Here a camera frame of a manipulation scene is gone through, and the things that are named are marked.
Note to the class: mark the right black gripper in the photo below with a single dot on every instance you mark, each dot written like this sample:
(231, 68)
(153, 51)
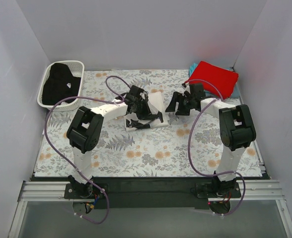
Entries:
(182, 106)

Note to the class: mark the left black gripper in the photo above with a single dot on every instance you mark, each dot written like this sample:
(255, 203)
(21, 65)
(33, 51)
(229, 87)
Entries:
(143, 113)

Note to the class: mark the white t shirt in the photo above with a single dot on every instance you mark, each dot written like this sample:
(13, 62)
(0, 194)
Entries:
(155, 103)

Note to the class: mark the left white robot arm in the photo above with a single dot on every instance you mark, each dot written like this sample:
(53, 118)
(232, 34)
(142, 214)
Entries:
(84, 133)

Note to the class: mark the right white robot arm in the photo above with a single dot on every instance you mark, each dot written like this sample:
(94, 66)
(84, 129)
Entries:
(236, 130)

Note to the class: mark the floral table mat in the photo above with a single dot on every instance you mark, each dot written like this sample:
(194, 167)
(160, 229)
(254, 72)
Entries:
(186, 147)

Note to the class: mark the red folded t shirt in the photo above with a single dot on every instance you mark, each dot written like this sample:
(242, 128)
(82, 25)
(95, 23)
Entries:
(209, 87)

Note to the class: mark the blue folded t shirt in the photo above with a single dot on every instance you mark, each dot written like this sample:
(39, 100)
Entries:
(223, 79)

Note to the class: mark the white plastic basket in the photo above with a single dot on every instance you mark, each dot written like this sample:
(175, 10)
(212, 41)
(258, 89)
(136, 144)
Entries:
(77, 70)

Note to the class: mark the black t shirt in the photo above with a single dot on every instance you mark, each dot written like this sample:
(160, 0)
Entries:
(60, 84)

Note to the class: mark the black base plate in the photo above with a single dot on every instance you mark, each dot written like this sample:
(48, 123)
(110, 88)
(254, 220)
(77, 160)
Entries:
(152, 192)

